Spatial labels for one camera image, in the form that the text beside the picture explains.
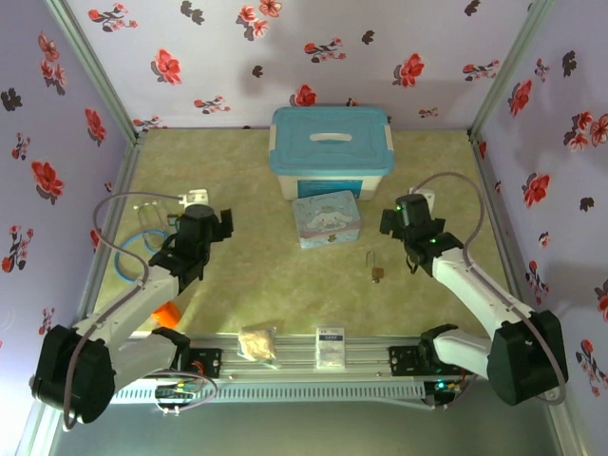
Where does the brass padlock with silver shackle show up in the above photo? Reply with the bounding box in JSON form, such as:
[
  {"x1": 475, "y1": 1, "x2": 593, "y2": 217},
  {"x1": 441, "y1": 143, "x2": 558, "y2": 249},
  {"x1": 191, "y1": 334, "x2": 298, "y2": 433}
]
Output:
[{"x1": 364, "y1": 250, "x2": 387, "y2": 282}]

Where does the blue cartoon tin box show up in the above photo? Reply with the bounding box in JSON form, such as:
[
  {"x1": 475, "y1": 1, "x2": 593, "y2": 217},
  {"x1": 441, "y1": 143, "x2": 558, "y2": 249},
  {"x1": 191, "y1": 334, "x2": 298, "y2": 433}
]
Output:
[{"x1": 290, "y1": 189, "x2": 362, "y2": 251}]

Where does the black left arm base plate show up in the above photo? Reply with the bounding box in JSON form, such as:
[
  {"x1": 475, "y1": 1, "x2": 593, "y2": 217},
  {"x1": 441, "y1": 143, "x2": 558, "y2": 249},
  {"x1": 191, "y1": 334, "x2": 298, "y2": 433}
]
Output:
[{"x1": 180, "y1": 345, "x2": 224, "y2": 381}]

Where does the orange plastic object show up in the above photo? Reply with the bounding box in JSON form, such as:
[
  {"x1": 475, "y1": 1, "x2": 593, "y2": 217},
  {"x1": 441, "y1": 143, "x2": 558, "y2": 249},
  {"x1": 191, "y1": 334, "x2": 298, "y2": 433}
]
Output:
[{"x1": 151, "y1": 300, "x2": 184, "y2": 330}]

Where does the grey right arm cable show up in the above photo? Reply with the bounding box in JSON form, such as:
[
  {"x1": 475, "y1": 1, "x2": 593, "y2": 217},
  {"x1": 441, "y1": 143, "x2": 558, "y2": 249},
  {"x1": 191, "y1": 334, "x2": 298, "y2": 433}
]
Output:
[{"x1": 411, "y1": 171, "x2": 570, "y2": 407}]

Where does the white storage box blue lid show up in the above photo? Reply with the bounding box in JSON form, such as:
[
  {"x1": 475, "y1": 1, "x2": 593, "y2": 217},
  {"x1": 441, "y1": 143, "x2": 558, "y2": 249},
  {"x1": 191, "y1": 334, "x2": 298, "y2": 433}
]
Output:
[{"x1": 267, "y1": 106, "x2": 397, "y2": 202}]

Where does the white slotted cable duct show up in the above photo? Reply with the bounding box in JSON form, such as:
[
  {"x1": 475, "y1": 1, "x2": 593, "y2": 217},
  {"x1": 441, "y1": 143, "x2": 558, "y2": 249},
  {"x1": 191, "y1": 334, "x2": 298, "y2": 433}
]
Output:
[{"x1": 111, "y1": 382, "x2": 428, "y2": 406}]

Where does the white packet with blue label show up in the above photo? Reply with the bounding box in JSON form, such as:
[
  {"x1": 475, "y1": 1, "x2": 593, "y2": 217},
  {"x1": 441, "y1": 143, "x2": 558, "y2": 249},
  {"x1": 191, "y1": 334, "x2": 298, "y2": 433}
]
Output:
[{"x1": 314, "y1": 325, "x2": 348, "y2": 371}]

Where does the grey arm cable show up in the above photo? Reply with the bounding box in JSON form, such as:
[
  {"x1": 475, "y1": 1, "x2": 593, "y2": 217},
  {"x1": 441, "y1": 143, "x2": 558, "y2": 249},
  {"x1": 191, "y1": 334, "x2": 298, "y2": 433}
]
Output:
[
  {"x1": 60, "y1": 190, "x2": 220, "y2": 432},
  {"x1": 411, "y1": 171, "x2": 570, "y2": 407}
]

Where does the grey left arm cable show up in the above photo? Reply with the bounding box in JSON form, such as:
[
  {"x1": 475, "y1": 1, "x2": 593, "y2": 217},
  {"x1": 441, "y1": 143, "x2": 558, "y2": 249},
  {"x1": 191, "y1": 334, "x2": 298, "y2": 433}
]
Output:
[{"x1": 60, "y1": 190, "x2": 220, "y2": 432}]

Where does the blue stethoscope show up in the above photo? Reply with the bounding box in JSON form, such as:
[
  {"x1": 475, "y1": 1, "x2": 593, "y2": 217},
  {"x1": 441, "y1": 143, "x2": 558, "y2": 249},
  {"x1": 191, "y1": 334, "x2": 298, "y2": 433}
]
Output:
[{"x1": 113, "y1": 201, "x2": 180, "y2": 284}]

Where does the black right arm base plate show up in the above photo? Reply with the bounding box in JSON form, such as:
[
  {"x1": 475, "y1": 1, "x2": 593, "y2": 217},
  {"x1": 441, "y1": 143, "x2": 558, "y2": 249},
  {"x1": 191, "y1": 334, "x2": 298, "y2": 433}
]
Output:
[{"x1": 388, "y1": 345, "x2": 457, "y2": 380}]

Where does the aluminium corner post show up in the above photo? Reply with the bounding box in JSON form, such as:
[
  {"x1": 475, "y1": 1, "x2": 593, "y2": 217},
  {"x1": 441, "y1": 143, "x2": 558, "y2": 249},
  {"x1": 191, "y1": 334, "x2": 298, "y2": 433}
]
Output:
[
  {"x1": 44, "y1": 0, "x2": 144, "y2": 140},
  {"x1": 466, "y1": 0, "x2": 558, "y2": 140}
]

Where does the clear bag of cotton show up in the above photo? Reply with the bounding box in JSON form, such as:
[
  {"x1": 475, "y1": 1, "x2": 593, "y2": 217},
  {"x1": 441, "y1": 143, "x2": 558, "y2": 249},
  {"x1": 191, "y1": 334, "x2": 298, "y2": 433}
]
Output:
[{"x1": 237, "y1": 325, "x2": 282, "y2": 370}]

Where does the green circuit board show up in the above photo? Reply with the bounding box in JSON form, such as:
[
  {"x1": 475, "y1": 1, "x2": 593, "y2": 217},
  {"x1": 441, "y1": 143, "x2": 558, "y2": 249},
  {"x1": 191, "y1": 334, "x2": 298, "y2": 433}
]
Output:
[{"x1": 155, "y1": 384, "x2": 201, "y2": 401}]

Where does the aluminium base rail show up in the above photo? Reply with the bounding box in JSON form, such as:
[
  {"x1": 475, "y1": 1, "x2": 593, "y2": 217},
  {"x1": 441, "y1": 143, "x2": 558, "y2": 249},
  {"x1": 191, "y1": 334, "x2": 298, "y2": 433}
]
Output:
[{"x1": 108, "y1": 332, "x2": 476, "y2": 384}]

